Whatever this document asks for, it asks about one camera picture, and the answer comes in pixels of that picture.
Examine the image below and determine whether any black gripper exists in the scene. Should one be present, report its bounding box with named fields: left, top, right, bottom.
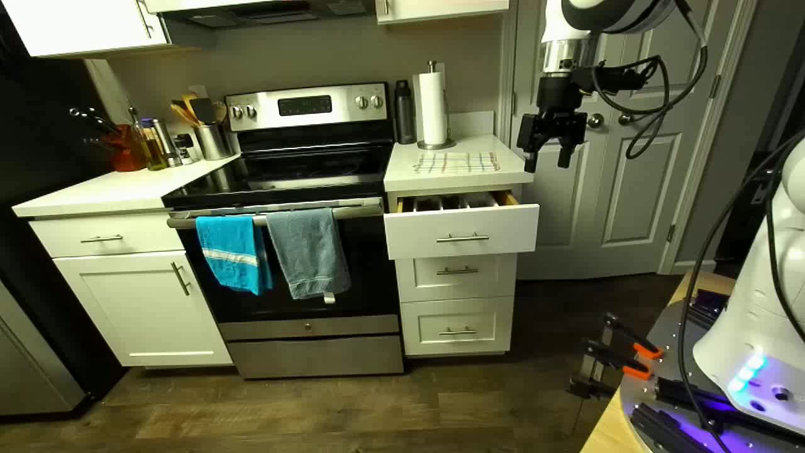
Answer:
left=513, top=70, right=592, bottom=176

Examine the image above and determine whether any stainless steel black stove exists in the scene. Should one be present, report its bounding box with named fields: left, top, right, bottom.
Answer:
left=162, top=79, right=408, bottom=383

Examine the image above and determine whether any blue towel with white stripe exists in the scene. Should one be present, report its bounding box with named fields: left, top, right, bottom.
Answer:
left=194, top=213, right=274, bottom=297

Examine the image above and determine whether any range hood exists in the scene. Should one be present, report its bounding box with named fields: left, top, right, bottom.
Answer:
left=145, top=0, right=374, bottom=33

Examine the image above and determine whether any wide white cabinet drawer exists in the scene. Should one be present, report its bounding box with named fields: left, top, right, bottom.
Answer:
left=28, top=209, right=186, bottom=262

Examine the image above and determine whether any white wall cabinet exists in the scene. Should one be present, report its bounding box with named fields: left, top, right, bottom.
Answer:
left=372, top=0, right=511, bottom=25
left=0, top=0, right=174, bottom=59

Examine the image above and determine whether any black bottle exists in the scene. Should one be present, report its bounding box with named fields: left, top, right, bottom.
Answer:
left=392, top=78, right=417, bottom=145

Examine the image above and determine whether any white drawer with bar handle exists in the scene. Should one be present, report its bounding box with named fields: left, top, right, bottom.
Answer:
left=392, top=252, right=520, bottom=306
left=397, top=294, right=519, bottom=360

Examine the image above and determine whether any grey steel appliance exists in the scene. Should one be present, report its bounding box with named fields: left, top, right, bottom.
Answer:
left=0, top=279, right=91, bottom=420

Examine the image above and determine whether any wooden cutlery organizer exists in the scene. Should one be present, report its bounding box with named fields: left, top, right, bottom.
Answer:
left=396, top=187, right=524, bottom=213

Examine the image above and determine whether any white panel door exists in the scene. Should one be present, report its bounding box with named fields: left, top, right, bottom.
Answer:
left=511, top=0, right=740, bottom=282

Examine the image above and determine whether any white drawer with cutlery organizer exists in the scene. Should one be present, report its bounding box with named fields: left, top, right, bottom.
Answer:
left=382, top=187, right=540, bottom=262

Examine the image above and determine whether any white cabinet door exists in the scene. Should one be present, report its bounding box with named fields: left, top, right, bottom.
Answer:
left=53, top=249, right=233, bottom=369

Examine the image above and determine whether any red kitchen container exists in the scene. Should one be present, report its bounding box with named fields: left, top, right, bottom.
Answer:
left=103, top=123, right=154, bottom=174

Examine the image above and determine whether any grey-blue towel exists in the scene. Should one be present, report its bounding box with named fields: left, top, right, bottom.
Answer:
left=264, top=209, right=353, bottom=306

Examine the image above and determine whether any utensil crock with utensils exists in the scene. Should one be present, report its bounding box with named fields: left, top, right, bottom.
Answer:
left=168, top=93, right=233, bottom=162

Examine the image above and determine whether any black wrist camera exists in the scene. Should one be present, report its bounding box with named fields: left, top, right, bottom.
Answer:
left=587, top=58, right=655, bottom=94

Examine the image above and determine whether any white paper towel roll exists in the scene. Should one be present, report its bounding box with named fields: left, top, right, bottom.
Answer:
left=414, top=58, right=452, bottom=151

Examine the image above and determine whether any black orange clamp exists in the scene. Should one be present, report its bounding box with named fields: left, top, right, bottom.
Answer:
left=598, top=310, right=671, bottom=365
left=569, top=337, right=660, bottom=401

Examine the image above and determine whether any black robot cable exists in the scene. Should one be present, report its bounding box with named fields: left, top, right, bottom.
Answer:
left=587, top=0, right=711, bottom=160
left=677, top=132, right=805, bottom=425

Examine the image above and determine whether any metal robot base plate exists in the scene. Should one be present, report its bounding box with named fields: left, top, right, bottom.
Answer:
left=618, top=298, right=805, bottom=453

